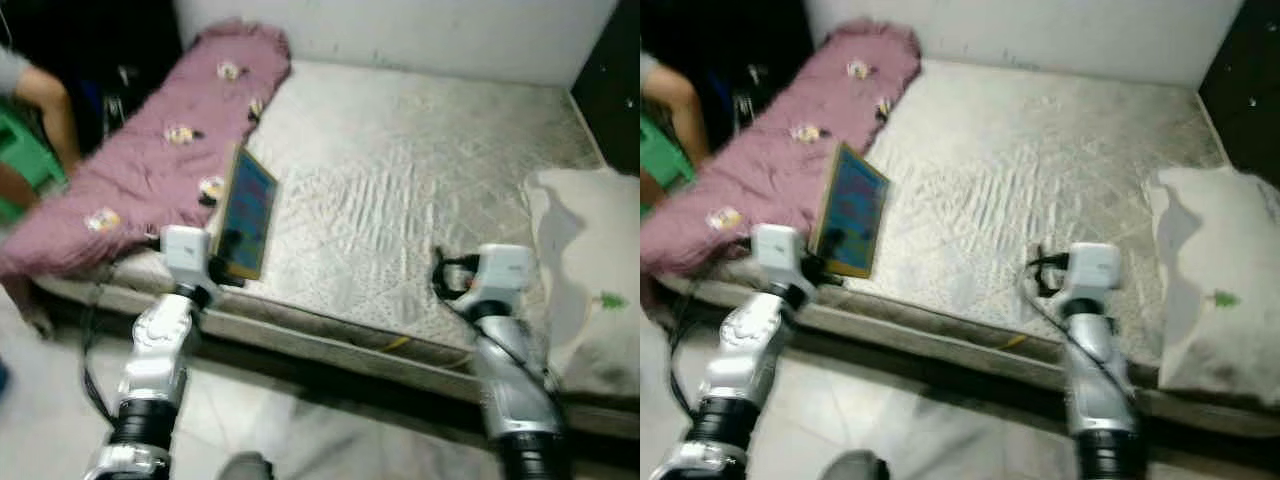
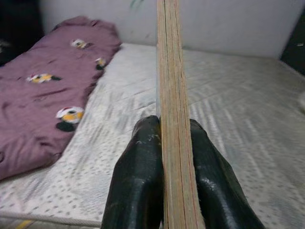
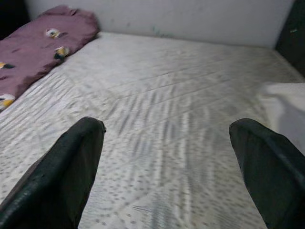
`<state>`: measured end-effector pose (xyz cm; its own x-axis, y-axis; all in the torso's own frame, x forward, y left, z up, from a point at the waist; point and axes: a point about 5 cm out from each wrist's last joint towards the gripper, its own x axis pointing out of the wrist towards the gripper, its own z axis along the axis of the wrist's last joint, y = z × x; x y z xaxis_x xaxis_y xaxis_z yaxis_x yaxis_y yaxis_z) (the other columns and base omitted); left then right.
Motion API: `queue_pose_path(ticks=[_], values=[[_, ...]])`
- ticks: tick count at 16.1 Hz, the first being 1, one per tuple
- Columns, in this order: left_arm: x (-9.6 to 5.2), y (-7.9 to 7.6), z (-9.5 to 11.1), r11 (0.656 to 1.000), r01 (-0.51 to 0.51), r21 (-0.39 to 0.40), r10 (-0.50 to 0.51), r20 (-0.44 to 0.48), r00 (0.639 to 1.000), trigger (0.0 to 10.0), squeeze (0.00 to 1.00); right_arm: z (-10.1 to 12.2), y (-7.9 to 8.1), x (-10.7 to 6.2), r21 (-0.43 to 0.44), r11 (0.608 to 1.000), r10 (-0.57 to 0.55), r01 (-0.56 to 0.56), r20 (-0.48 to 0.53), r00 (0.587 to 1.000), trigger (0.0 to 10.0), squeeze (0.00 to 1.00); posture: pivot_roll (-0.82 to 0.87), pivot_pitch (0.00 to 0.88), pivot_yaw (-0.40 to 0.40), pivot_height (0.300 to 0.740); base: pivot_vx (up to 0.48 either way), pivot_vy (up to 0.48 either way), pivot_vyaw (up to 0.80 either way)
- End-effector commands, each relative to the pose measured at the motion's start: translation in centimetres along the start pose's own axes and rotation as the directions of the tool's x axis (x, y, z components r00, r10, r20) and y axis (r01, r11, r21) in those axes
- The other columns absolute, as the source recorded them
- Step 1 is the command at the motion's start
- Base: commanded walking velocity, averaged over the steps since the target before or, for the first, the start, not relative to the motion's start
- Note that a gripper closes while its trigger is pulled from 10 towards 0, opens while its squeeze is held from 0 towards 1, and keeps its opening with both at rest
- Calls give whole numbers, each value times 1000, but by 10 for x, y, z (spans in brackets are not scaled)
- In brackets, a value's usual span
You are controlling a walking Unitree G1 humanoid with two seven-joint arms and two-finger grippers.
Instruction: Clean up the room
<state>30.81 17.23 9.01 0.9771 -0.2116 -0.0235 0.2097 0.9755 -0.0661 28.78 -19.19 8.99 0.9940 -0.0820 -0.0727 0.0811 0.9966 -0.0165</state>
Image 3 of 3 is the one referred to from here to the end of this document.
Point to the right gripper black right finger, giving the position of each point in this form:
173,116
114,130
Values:
274,181

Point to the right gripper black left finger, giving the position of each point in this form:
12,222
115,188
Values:
52,181

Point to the white pillow with green tree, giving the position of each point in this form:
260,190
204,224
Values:
286,107

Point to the pink cartoon print blanket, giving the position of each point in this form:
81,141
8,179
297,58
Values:
35,47

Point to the white quilted mattress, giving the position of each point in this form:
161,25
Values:
155,83

